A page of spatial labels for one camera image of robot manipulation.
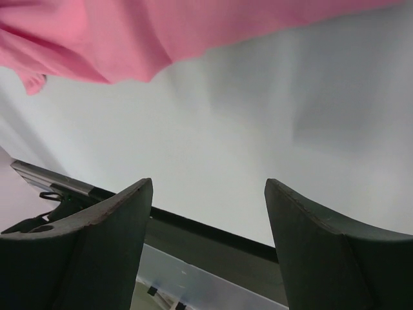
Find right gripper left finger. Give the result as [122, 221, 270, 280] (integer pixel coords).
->
[1, 178, 152, 309]

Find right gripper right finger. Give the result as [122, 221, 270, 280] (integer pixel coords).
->
[265, 179, 412, 309]

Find pink t shirt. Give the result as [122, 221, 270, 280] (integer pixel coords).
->
[1, 0, 391, 95]

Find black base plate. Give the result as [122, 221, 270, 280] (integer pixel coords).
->
[80, 190, 288, 307]

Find aluminium frame rail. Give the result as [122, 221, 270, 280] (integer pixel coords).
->
[11, 160, 115, 200]

